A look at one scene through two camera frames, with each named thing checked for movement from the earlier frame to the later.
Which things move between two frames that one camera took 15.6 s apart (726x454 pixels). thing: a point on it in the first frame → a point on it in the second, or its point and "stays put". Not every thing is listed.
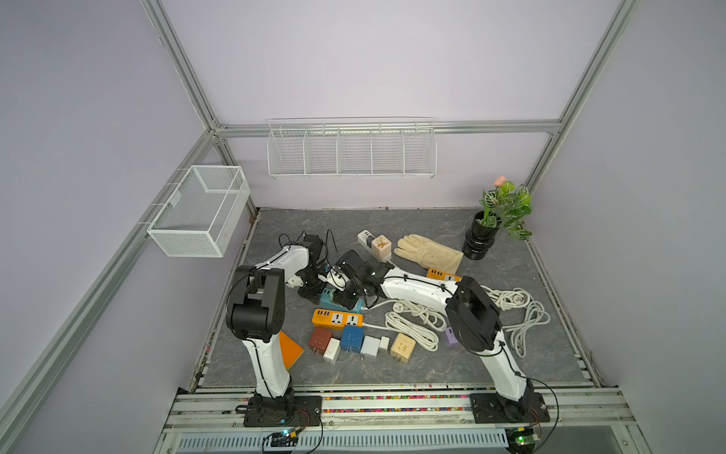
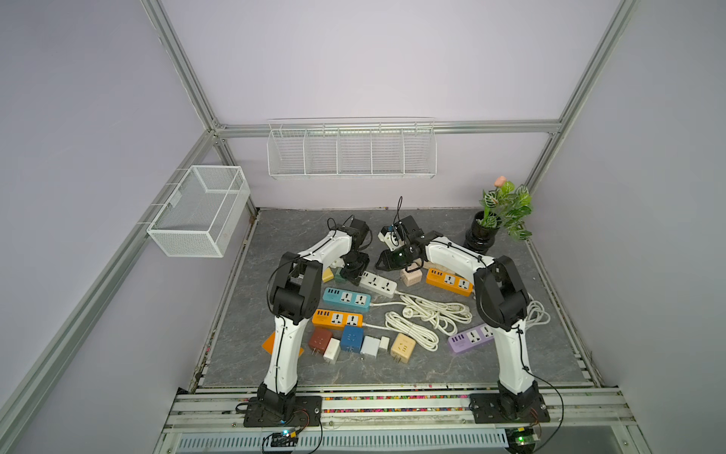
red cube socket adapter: [319, 340] stays put
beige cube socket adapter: [402, 348] stays put
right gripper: [342, 299] → [386, 261]
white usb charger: [370, 346] stays put
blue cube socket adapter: [352, 339] stays put
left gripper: [311, 294] → [354, 275]
